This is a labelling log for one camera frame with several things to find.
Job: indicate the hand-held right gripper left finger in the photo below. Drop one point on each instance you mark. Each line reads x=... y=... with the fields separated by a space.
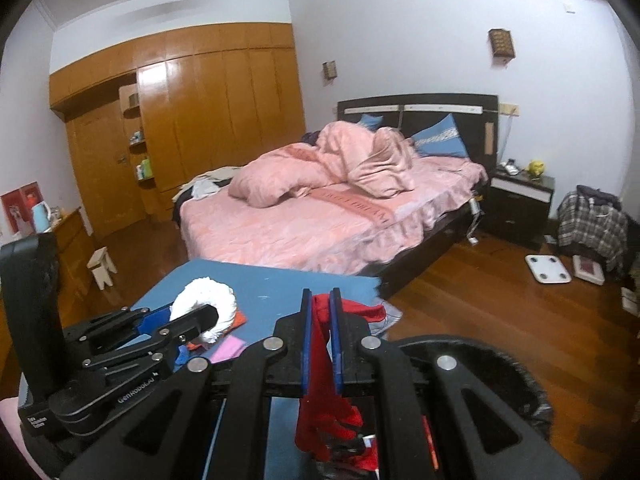
x=306 y=345

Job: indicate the large blue pillow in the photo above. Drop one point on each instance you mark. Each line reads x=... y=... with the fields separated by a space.
x=442 y=137

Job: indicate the light blue kettle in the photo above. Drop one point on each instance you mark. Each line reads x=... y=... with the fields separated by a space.
x=41 y=217

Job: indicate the dark wooden bed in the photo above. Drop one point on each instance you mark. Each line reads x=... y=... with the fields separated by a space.
x=310 y=225

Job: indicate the red box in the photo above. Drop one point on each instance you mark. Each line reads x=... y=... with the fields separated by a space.
x=17 y=205

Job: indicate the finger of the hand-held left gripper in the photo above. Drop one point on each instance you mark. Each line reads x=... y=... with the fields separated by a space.
x=190 y=325
x=152 y=321

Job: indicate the pink duvet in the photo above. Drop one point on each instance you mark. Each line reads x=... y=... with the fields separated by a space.
x=320 y=160

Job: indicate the blue table cloth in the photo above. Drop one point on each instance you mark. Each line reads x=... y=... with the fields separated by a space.
x=280 y=285

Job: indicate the dark nightstand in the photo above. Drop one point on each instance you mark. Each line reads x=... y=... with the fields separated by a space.
x=517 y=210

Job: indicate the low wooden cabinet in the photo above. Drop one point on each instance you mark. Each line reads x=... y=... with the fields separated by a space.
x=75 y=250

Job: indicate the small wooden wall lamp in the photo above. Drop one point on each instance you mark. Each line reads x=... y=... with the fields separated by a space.
x=329 y=69

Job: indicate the beige wall outlet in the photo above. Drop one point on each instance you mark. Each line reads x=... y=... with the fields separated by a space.
x=509 y=108

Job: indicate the large wooden wall lamp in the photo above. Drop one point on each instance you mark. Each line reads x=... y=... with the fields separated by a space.
x=501 y=42

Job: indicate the white power strip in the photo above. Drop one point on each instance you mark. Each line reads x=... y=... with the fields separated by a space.
x=474 y=207

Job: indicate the small wooden stool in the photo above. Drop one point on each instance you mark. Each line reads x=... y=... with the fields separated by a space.
x=102 y=265

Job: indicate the plaid cloth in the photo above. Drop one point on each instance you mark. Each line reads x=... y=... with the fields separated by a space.
x=590 y=230

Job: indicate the white bathroom scale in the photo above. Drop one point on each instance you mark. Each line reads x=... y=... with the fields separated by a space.
x=547 y=269

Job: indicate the black-bagged trash bin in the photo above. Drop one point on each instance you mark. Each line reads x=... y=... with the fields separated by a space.
x=500 y=375

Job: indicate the wooden wardrobe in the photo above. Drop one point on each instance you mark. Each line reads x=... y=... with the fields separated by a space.
x=210 y=110

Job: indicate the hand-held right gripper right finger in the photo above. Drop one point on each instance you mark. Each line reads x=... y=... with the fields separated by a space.
x=336 y=345

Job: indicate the small blue pillow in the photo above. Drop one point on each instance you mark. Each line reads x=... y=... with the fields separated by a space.
x=371 y=121

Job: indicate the yellow plush toy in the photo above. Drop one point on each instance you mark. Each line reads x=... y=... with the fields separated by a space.
x=536 y=169

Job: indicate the pile of clothes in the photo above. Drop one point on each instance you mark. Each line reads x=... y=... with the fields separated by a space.
x=202 y=185

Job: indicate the red and white scale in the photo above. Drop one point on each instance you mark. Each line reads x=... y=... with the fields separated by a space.
x=588 y=269

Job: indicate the white box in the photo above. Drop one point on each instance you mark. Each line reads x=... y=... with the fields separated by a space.
x=631 y=300

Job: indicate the white remote control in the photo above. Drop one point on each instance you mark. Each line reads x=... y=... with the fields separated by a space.
x=511 y=167

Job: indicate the pink cloth piece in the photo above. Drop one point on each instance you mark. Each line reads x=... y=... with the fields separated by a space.
x=227 y=349

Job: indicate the grey quilted cover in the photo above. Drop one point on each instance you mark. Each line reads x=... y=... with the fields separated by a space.
x=390 y=317

